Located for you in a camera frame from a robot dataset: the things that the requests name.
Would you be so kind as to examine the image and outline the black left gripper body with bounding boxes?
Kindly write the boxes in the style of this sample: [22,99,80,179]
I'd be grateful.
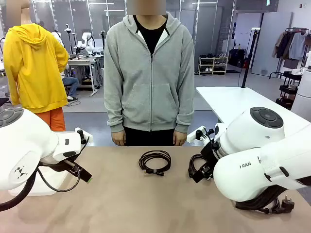
[40,156,82,177]

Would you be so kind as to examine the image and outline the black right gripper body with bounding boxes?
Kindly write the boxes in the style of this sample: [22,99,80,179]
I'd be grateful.
[191,143,221,184]

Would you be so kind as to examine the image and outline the person's right forearm grey sleeve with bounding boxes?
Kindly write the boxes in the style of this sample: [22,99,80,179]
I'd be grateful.
[104,89,126,133]

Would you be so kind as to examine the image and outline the person's left forearm grey sleeve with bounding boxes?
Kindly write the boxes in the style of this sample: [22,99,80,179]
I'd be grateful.
[174,89,195,134]

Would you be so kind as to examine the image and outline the person's left hand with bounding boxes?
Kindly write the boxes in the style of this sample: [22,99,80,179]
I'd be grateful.
[173,132,188,146]

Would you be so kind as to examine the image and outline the person's right hand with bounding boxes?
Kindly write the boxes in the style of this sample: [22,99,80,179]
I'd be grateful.
[111,131,127,147]

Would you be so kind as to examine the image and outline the large white table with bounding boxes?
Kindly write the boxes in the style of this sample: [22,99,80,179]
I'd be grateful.
[195,86,311,136]

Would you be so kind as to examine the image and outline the seated person in jeans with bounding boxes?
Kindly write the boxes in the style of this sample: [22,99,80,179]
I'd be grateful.
[62,75,80,102]

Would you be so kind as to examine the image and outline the wooden shoe rack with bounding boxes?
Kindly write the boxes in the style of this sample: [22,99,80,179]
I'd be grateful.
[198,57,229,76]

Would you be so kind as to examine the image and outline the person in grey hoodie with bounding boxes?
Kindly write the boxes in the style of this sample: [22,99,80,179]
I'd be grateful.
[103,11,195,147]

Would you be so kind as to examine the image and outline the person in yellow hoodie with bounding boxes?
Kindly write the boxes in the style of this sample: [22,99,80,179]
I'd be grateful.
[2,23,70,114]

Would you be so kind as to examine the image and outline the black bags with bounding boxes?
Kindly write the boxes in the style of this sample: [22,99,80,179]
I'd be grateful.
[228,48,250,68]

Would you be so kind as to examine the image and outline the black utility cart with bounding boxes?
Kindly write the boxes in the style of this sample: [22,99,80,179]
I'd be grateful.
[276,70,303,110]

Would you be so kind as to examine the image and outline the grey background workbench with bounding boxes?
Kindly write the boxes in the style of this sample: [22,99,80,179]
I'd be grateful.
[67,57,104,97]

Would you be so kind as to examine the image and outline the white cylindrical machine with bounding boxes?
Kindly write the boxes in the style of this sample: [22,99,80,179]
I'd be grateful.
[290,51,311,116]

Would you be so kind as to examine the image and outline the grey partition board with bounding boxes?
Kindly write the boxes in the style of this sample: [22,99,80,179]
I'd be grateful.
[251,11,294,76]

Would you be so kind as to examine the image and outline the black clothes rack with coats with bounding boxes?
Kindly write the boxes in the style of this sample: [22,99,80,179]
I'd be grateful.
[269,27,311,80]

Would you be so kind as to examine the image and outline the beige mannequin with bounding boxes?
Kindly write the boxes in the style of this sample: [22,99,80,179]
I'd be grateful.
[19,0,34,26]

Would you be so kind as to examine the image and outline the thin black wrist camera cable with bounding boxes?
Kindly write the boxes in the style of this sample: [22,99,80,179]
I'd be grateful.
[36,135,90,193]

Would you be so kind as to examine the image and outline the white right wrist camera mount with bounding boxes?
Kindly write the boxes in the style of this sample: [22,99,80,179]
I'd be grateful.
[186,125,207,143]

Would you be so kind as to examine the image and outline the thick black arm cable hose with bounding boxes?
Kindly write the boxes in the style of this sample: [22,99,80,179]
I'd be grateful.
[0,167,39,211]

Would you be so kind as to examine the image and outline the black pole camera stand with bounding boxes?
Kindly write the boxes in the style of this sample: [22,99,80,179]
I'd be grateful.
[240,27,261,88]

